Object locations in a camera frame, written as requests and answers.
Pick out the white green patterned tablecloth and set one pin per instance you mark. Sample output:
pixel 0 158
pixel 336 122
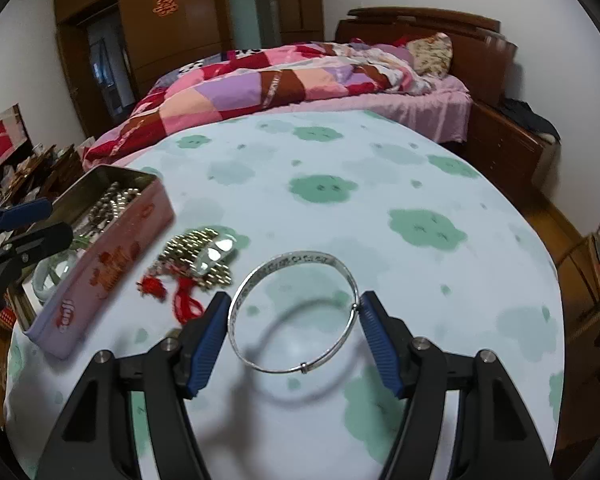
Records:
pixel 380 185

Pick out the wooden nightstand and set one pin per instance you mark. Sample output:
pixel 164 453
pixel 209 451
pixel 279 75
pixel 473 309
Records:
pixel 500 150

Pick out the silver bangle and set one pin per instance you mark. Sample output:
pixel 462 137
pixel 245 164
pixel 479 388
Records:
pixel 300 259

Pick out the dark clothes pile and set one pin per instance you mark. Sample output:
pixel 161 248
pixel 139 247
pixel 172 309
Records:
pixel 530 120

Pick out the wooden wardrobe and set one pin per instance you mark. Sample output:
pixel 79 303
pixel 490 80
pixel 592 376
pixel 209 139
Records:
pixel 190 35

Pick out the red paper decoration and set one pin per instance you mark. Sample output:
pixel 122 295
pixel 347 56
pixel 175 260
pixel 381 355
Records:
pixel 163 5

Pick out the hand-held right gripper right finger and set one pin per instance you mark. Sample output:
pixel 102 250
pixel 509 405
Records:
pixel 380 345

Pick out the pink metal tin box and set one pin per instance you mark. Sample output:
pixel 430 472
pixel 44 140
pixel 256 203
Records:
pixel 105 260

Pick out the patchwork quilt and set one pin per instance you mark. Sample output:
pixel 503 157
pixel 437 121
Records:
pixel 230 90

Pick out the wooden headboard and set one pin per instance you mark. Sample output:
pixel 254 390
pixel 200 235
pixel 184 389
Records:
pixel 480 60

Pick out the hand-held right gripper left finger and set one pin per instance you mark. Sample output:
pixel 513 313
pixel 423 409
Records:
pixel 207 345

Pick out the cluttered wooden side cabinet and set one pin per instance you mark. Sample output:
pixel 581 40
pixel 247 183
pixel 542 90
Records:
pixel 55 170

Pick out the floral pillow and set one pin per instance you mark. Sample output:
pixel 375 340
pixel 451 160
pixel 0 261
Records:
pixel 430 55

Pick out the bed with pink sheet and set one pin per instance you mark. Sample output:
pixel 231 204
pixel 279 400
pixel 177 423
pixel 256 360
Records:
pixel 445 110

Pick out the wicker chair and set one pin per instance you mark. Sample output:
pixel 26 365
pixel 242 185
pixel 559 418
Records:
pixel 580 260

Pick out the white jade bangle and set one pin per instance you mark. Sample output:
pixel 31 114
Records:
pixel 40 280

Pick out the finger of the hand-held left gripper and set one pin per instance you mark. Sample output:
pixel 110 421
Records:
pixel 35 245
pixel 25 215

